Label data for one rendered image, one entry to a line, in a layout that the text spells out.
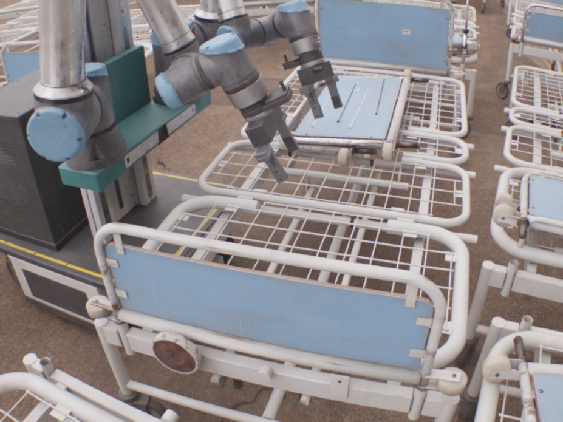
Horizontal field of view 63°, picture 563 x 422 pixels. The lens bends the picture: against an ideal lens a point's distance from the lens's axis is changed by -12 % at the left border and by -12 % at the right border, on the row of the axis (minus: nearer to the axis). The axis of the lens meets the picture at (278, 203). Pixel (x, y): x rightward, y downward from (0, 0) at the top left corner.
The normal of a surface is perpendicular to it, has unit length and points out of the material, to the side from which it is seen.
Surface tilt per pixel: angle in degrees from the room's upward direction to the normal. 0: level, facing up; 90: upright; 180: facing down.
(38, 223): 90
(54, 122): 95
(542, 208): 8
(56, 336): 0
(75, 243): 0
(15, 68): 90
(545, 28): 90
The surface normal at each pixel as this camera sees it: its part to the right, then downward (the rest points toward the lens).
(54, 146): 0.03, 0.61
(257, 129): -0.21, 0.63
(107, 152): 0.63, 0.07
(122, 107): 0.93, 0.18
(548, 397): -0.01, -0.88
